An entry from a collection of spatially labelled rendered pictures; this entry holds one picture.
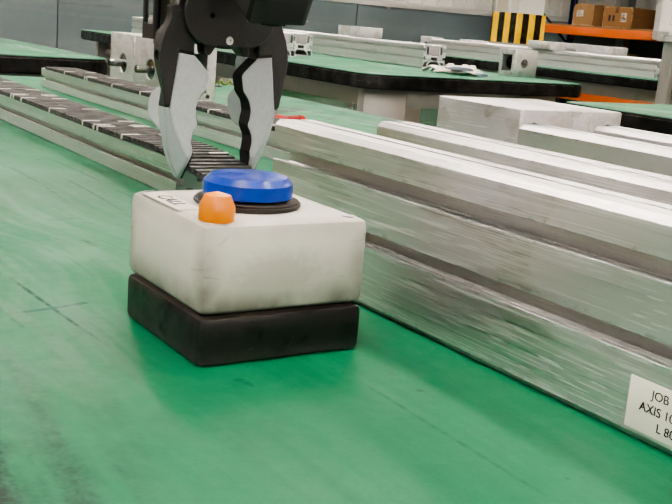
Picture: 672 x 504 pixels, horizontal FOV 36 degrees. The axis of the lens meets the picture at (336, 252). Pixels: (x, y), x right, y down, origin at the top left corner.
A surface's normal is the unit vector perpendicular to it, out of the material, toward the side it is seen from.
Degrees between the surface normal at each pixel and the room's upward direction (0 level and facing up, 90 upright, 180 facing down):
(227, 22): 90
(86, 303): 0
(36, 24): 90
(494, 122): 90
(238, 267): 90
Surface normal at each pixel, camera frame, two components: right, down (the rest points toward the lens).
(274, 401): 0.08, -0.97
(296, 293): 0.54, 0.23
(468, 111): -0.84, 0.05
